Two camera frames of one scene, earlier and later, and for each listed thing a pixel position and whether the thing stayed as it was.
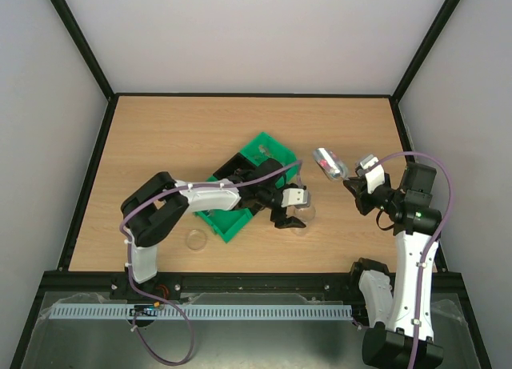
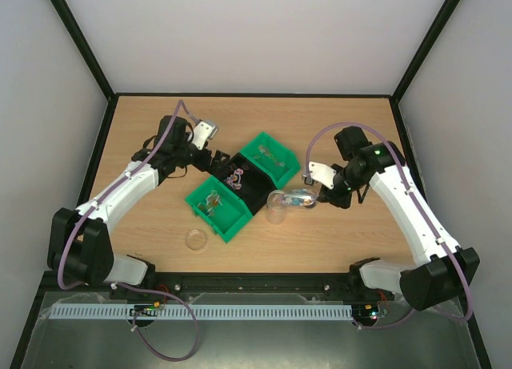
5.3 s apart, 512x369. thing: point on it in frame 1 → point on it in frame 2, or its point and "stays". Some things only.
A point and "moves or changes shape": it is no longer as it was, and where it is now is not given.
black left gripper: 282,222 → 204,166
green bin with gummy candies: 263,146 stays
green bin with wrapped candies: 226,223 stays
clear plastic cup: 305,214 moves or changes shape
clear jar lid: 196,239 stays
